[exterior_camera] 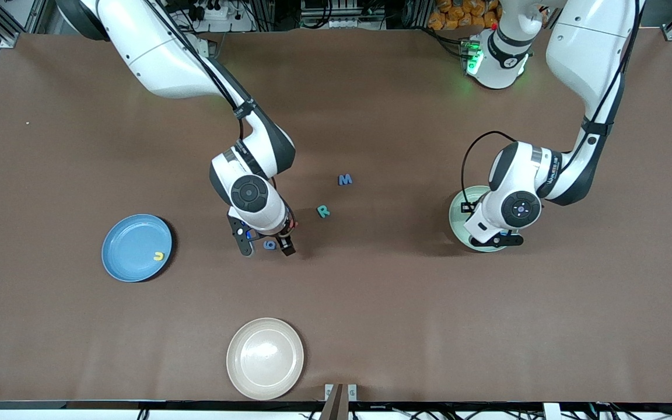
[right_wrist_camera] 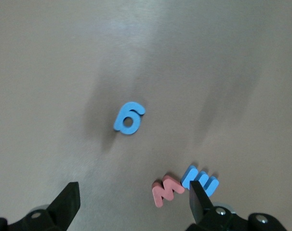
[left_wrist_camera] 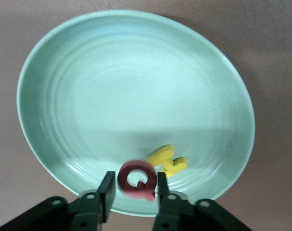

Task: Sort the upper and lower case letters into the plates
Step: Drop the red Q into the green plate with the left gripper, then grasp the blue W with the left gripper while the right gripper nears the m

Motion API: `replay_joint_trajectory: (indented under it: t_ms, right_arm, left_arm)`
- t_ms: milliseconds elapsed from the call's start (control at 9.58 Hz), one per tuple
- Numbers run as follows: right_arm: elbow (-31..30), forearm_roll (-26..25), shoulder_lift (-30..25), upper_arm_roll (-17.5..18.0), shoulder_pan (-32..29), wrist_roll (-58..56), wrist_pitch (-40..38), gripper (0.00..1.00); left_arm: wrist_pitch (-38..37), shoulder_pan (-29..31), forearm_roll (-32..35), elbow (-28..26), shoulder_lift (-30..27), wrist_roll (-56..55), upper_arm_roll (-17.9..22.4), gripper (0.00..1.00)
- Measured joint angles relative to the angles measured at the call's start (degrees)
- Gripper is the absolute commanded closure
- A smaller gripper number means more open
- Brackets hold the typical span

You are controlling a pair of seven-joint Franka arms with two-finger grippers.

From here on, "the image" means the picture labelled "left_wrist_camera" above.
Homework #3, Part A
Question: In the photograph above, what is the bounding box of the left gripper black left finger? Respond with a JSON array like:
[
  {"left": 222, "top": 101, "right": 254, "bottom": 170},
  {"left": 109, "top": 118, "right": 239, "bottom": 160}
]
[{"left": 0, "top": 170, "right": 116, "bottom": 231}]

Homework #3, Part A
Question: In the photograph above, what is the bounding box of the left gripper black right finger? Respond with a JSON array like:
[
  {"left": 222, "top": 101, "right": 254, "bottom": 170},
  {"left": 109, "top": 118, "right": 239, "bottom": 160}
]
[{"left": 152, "top": 172, "right": 254, "bottom": 231}]

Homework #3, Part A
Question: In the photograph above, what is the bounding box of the red capital letter Q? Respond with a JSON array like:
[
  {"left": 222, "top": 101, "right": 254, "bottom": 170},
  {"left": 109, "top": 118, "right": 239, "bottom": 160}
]
[{"left": 117, "top": 160, "right": 159, "bottom": 202}]

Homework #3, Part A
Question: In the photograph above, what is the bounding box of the yellow capital letter H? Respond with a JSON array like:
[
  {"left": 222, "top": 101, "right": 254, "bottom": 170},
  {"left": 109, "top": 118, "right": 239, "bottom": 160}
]
[{"left": 147, "top": 144, "right": 188, "bottom": 179}]

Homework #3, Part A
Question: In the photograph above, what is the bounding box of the green plate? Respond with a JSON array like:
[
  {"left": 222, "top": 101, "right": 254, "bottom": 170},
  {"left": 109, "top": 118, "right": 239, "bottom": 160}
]
[{"left": 16, "top": 9, "right": 255, "bottom": 218}]

